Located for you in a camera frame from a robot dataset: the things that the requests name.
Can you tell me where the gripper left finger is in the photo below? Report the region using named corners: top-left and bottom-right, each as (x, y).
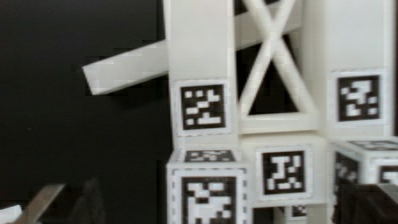
top-left (11, 178), bottom-right (109, 224)

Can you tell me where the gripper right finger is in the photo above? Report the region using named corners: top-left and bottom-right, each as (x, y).
top-left (333, 181), bottom-right (398, 224)

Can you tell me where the white tagged cube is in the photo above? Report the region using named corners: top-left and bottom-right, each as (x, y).
top-left (168, 149), bottom-right (253, 224)
top-left (333, 139), bottom-right (398, 206)

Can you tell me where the white chair back frame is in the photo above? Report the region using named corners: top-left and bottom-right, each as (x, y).
top-left (164, 0), bottom-right (398, 151)

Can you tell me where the white seat block with pegs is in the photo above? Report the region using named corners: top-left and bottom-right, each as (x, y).
top-left (242, 132), bottom-right (329, 209)

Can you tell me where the white right barrier rail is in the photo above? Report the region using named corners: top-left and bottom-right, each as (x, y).
top-left (82, 13), bottom-right (303, 95)

